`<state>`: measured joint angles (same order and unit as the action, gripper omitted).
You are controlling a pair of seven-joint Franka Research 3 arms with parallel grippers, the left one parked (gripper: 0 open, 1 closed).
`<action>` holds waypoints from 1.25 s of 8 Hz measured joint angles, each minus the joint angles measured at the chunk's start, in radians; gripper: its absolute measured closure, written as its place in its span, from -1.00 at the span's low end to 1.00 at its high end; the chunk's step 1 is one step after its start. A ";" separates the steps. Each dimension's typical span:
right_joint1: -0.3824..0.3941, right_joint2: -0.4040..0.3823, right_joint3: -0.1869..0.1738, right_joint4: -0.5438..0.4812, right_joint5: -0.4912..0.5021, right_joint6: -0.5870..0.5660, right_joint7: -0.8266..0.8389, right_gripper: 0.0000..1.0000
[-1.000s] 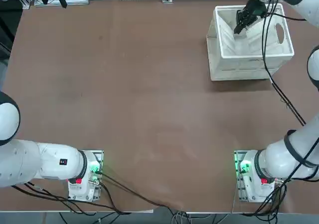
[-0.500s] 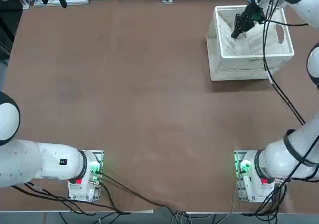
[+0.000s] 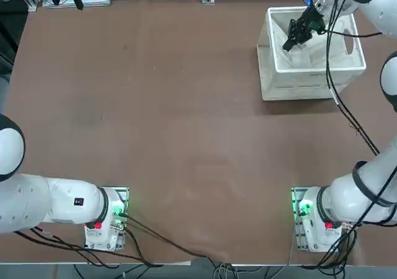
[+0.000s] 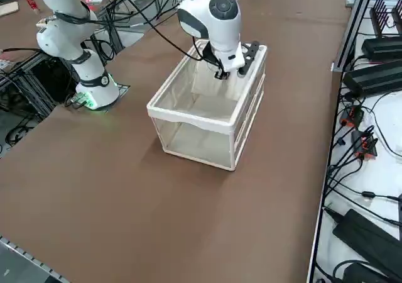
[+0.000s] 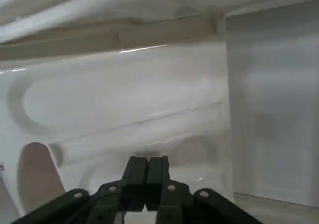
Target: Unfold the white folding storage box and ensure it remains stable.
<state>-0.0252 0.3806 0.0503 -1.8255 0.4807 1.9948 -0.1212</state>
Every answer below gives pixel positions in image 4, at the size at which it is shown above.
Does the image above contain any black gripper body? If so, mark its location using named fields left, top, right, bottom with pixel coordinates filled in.
left=237, top=40, right=262, bottom=78

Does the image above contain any white folding storage box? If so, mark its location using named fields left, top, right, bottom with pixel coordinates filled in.
left=146, top=42, right=269, bottom=173

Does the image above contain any orange black connector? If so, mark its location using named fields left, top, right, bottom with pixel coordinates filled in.
left=350, top=129, right=379, bottom=160
left=339, top=105, right=365, bottom=129

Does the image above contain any dark slotted rack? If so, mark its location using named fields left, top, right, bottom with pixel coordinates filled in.
left=369, top=0, right=402, bottom=38

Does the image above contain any red printed strip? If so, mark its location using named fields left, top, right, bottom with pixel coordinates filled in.
left=24, top=0, right=41, bottom=16

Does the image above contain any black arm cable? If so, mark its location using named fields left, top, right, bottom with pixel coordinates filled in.
left=106, top=0, right=220, bottom=69

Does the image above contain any aluminium profile post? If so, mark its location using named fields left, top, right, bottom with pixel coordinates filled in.
left=332, top=0, right=377, bottom=73

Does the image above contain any black cable with ferrite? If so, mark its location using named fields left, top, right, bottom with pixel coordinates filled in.
left=323, top=172, right=402, bottom=208

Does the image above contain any grey metal rail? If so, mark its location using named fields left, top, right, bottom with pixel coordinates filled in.
left=0, top=235, right=73, bottom=283

